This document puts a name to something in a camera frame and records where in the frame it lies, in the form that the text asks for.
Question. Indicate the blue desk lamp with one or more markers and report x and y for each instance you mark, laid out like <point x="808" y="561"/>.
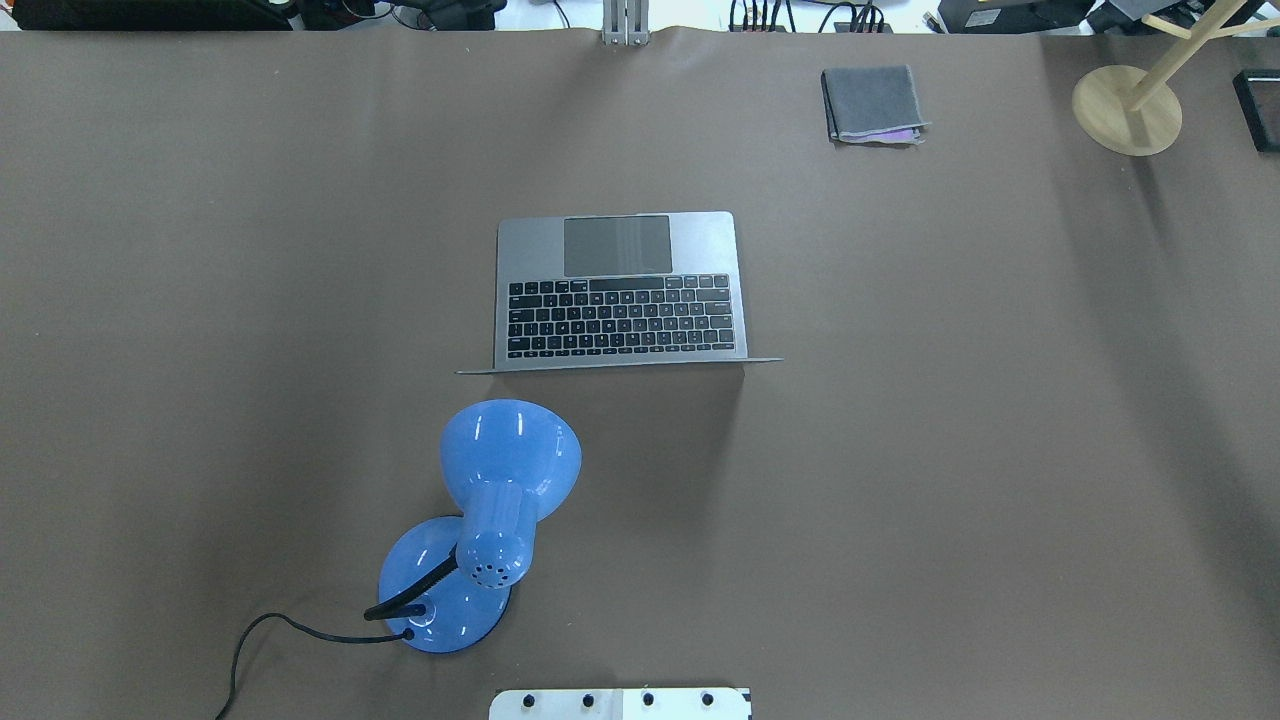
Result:
<point x="507" y="464"/>

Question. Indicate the black box at table edge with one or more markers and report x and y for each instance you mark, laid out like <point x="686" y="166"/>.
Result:
<point x="1258" y="95"/>

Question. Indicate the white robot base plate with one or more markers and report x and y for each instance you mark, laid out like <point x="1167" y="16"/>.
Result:
<point x="623" y="703"/>

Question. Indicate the wooden stand with round base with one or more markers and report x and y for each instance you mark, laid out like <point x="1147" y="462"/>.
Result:
<point x="1133" y="111"/>

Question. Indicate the aluminium frame post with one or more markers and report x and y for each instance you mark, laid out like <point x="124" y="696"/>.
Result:
<point x="625" y="23"/>

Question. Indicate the folded grey cloth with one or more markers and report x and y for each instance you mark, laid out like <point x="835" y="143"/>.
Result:
<point x="872" y="105"/>

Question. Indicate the grey laptop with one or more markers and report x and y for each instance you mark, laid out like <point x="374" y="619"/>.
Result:
<point x="618" y="290"/>

